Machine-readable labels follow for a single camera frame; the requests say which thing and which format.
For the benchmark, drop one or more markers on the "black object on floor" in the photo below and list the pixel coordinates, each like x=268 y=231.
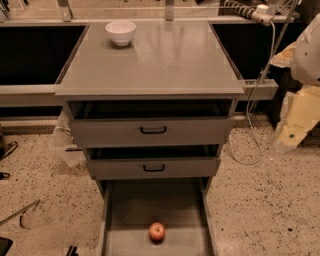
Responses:
x=72 y=251

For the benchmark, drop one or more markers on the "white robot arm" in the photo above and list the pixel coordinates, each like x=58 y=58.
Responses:
x=303 y=59

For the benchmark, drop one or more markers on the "metal rod on floor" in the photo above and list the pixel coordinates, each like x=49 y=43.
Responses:
x=19 y=212

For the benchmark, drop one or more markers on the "grey drawer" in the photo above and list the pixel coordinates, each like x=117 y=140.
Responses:
x=121 y=123
x=131 y=206
x=153 y=162

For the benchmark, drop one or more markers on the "black device bottom left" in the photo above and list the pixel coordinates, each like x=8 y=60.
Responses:
x=5 y=245

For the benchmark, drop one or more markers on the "clear plastic bag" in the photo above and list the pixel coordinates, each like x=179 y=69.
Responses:
x=64 y=144

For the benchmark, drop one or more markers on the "grey middle drawer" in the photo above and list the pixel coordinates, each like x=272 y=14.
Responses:
x=153 y=162

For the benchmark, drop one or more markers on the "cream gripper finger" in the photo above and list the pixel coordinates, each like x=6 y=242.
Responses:
x=283 y=58
x=300 y=113

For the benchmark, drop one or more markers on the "white power strip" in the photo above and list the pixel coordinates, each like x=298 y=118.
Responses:
x=258 y=14

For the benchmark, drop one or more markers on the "grey drawer cabinet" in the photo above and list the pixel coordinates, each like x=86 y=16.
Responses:
x=165 y=61

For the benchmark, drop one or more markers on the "grey top drawer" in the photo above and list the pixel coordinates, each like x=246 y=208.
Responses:
x=121 y=123

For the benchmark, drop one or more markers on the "white ceramic bowl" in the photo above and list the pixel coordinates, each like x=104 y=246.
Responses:
x=121 y=32

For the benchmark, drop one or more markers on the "red apple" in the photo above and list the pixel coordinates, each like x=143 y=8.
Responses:
x=157 y=231

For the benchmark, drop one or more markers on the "grey bottom drawer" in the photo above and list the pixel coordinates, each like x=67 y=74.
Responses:
x=131 y=206

